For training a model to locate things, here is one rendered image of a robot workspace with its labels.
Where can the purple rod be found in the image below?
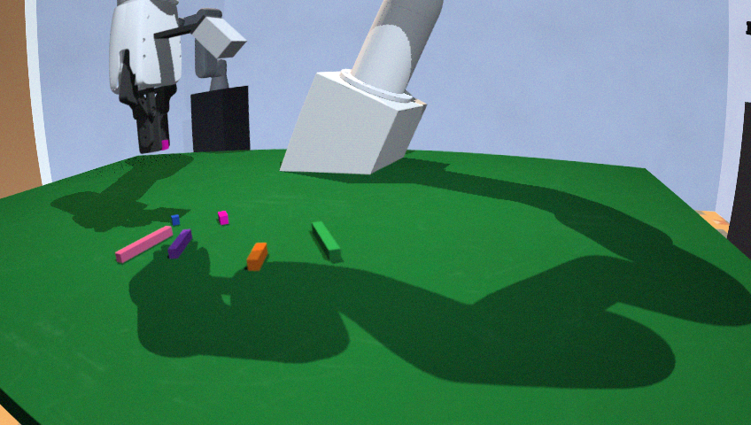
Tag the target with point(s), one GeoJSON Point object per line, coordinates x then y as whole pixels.
{"type": "Point", "coordinates": [179, 244]}

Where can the orange rod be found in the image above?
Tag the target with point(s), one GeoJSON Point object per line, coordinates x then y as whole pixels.
{"type": "Point", "coordinates": [257, 257]}

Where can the green rod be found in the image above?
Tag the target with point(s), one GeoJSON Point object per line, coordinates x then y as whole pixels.
{"type": "Point", "coordinates": [326, 241]}

